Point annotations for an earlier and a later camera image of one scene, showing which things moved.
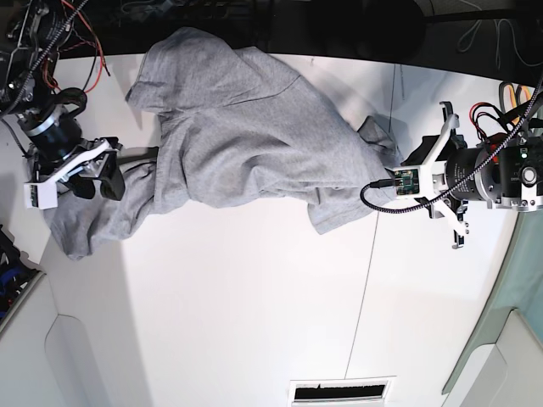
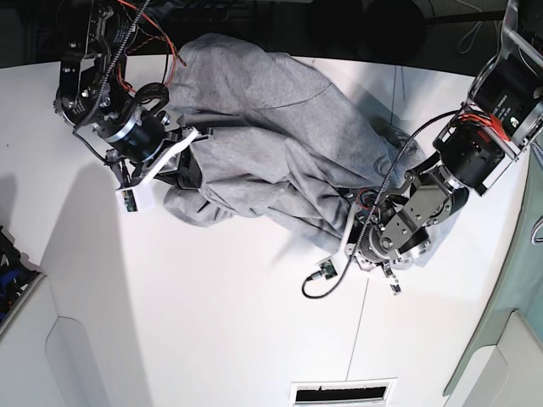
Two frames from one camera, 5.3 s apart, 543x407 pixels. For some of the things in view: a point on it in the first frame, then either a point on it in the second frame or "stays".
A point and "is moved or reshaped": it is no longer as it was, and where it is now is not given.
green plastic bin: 502,365 stays
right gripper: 454,173 → 369,252
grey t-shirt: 240,123 is moved or reshaped
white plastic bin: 45,356 stays
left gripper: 57,152 → 141,142
